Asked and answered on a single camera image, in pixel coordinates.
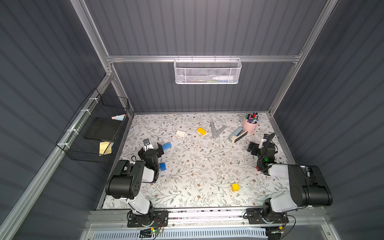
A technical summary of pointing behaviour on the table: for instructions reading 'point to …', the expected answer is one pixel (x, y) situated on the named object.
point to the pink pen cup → (250, 127)
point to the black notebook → (103, 128)
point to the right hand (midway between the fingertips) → (258, 143)
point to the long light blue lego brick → (166, 146)
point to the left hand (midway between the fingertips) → (152, 145)
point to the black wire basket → (72, 140)
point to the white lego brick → (180, 133)
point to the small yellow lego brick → (235, 187)
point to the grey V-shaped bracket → (215, 133)
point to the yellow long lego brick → (201, 130)
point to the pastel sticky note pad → (119, 117)
